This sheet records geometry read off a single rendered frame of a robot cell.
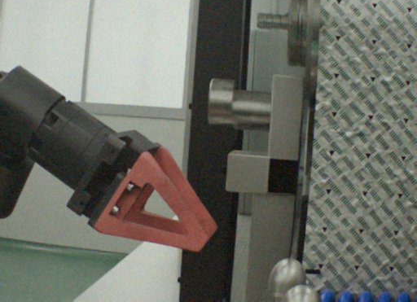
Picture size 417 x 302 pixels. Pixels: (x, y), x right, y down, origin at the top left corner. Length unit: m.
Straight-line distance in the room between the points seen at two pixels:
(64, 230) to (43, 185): 0.36
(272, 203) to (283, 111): 0.08
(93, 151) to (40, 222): 5.90
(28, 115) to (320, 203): 0.23
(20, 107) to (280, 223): 0.24
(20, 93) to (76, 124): 0.05
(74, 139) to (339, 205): 0.21
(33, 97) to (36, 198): 5.87
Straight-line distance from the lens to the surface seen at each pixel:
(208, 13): 1.04
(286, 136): 0.77
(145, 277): 1.41
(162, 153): 0.74
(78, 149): 0.69
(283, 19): 0.78
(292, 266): 0.63
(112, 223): 0.67
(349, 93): 0.70
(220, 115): 0.78
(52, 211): 6.55
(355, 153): 0.70
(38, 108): 0.70
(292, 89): 0.77
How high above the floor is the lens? 1.18
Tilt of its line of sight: 3 degrees down
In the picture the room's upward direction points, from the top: 4 degrees clockwise
